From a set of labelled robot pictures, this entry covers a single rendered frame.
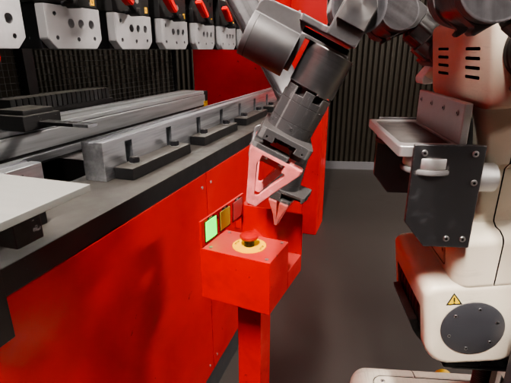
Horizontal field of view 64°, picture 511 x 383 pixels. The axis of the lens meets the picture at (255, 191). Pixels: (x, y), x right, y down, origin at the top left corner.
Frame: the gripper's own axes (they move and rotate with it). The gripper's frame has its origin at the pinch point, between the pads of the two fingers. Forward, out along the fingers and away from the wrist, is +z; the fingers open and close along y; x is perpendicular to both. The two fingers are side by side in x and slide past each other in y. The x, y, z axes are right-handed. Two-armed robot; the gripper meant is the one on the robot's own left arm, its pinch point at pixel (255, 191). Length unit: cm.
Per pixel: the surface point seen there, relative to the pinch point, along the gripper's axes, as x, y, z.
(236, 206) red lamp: 0.9, -39.6, 19.3
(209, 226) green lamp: -2.9, -27.7, 21.3
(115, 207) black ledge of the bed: -21.4, -23.5, 24.7
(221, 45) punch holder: -28, -105, -8
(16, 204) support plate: -24.8, 8.0, 12.2
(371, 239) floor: 98, -197, 62
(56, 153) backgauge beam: -50, -56, 37
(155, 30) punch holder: -40, -65, -5
